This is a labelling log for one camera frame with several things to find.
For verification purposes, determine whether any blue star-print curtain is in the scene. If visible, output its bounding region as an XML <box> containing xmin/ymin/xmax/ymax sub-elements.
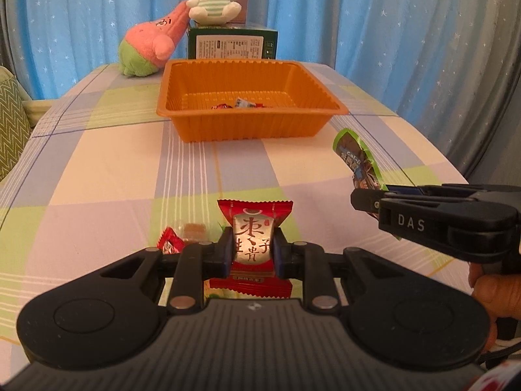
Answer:
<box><xmin>0</xmin><ymin>0</ymin><xmax>521</xmax><ymax>188</ymax></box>

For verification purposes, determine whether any person's right hand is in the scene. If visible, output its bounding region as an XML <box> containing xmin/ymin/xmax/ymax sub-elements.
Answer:
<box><xmin>468</xmin><ymin>263</ymin><xmax>521</xmax><ymax>351</ymax></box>

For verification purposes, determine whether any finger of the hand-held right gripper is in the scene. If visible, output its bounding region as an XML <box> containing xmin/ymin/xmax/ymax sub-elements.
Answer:
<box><xmin>385</xmin><ymin>184</ymin><xmax>521</xmax><ymax>204</ymax></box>
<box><xmin>351</xmin><ymin>188</ymin><xmax>469</xmax><ymax>213</ymax></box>

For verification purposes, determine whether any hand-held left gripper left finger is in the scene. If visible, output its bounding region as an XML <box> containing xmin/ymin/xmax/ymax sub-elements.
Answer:
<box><xmin>93</xmin><ymin>228</ymin><xmax>235</xmax><ymax>314</ymax></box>

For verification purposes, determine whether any green zigzag cushion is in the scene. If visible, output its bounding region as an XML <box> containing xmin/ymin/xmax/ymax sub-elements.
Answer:
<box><xmin>0</xmin><ymin>75</ymin><xmax>33</xmax><ymax>182</ymax></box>

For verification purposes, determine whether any checked pastel tablecloth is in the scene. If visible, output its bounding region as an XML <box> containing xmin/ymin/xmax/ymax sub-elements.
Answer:
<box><xmin>0</xmin><ymin>62</ymin><xmax>473</xmax><ymax>375</ymax></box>

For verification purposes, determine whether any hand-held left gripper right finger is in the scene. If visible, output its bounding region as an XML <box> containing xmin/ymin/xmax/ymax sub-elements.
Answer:
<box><xmin>274</xmin><ymin>228</ymin><xmax>414</xmax><ymax>313</ymax></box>

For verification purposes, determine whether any orange plastic tray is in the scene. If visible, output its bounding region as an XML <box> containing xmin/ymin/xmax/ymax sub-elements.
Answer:
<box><xmin>157</xmin><ymin>59</ymin><xmax>350</xmax><ymax>143</ymax></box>

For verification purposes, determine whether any red square snack packet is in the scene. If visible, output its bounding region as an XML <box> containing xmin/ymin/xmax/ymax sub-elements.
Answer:
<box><xmin>217</xmin><ymin>199</ymin><xmax>294</xmax><ymax>299</ymax></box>

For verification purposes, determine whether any pink star plush toy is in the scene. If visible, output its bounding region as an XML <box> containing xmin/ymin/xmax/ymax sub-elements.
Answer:
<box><xmin>118</xmin><ymin>1</ymin><xmax>191</xmax><ymax>78</ymax></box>

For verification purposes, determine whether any red snack packet green edge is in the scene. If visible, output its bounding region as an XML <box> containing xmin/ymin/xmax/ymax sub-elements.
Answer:
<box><xmin>203</xmin><ymin>279</ymin><xmax>231</xmax><ymax>300</ymax></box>

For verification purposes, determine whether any green and silver snack pouch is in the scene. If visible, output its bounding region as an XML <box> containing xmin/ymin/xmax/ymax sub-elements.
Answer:
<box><xmin>331</xmin><ymin>128</ymin><xmax>389</xmax><ymax>216</ymax></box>

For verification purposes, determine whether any brown candy clear wrapper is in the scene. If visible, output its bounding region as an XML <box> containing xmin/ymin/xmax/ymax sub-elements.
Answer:
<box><xmin>184</xmin><ymin>223</ymin><xmax>209</xmax><ymax>242</ymax></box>

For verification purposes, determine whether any cream sofa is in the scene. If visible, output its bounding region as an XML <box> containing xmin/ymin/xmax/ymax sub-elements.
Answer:
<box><xmin>0</xmin><ymin>64</ymin><xmax>55</xmax><ymax>186</ymax></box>

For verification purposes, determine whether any green cardboard box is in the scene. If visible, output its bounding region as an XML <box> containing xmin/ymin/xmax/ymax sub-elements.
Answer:
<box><xmin>187</xmin><ymin>22</ymin><xmax>279</xmax><ymax>61</ymax></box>

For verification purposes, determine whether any small red candy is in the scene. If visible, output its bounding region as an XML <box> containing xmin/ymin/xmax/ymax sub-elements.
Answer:
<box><xmin>157</xmin><ymin>227</ymin><xmax>186</xmax><ymax>255</ymax></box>

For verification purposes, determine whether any red white printed clothing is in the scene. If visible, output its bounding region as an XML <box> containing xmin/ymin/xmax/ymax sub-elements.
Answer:
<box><xmin>466</xmin><ymin>356</ymin><xmax>521</xmax><ymax>391</ymax></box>

